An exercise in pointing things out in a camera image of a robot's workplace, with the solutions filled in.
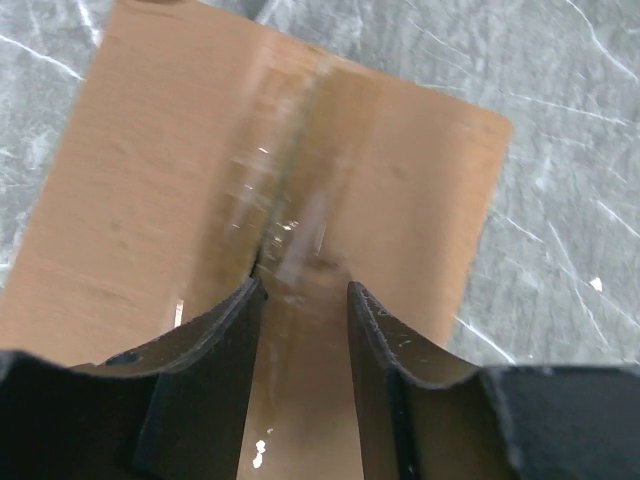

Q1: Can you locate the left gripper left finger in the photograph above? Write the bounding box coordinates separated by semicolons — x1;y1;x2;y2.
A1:
1;278;267;479

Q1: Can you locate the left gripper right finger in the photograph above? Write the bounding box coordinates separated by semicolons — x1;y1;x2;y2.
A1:
347;282;639;479

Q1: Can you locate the brown cardboard express box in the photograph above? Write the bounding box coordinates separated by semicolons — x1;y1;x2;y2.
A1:
1;1;512;479

